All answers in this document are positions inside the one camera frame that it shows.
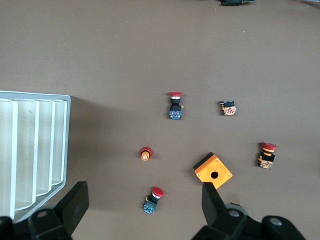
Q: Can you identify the white slotted tray rack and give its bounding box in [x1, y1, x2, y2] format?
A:
[0, 90, 72, 224]

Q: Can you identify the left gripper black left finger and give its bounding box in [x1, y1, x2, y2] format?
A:
[0, 181, 90, 240]

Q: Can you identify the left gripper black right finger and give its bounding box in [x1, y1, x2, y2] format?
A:
[191, 181, 307, 240]

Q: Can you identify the red mushroom pushbutton switch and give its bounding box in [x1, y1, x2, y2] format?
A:
[141, 186, 165, 215]
[166, 91, 186, 120]

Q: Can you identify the orange button enclosure box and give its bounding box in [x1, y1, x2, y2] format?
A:
[192, 151, 234, 190]

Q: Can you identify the red yellow emergency stop switch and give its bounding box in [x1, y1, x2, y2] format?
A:
[256, 141, 278, 170]

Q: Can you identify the black cable connector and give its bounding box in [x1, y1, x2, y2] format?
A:
[219, 0, 257, 7]

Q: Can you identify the red yellow button head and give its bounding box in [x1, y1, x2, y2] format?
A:
[139, 146, 153, 162]

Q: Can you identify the orange black contact block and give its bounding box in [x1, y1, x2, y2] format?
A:
[217, 99, 237, 117]

